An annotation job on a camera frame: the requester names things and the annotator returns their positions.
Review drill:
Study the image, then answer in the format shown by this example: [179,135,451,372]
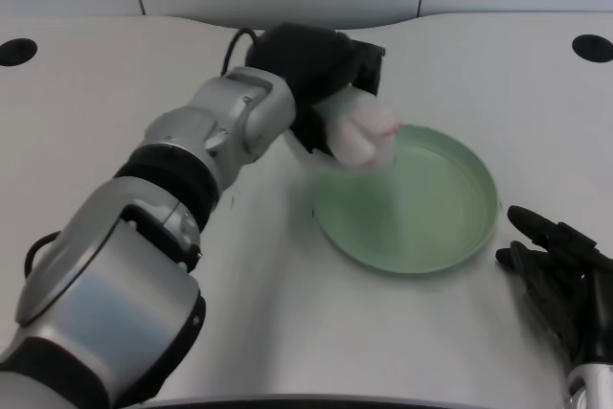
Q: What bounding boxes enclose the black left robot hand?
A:
[244,21,387,157]

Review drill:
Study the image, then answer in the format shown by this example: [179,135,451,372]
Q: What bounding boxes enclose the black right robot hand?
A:
[495,204,613,372]

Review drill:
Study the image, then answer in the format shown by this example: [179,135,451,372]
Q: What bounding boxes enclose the white plush rabbit doll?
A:
[316,87,403,171]

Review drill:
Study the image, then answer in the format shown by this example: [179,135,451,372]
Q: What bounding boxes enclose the green round plate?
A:
[311,124,499,277]

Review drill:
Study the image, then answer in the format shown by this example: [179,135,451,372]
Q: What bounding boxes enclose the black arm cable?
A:
[221,27,260,77]

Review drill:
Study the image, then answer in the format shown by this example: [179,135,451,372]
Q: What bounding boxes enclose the black table cable grommet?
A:
[571,34,613,63]
[0,37,38,65]

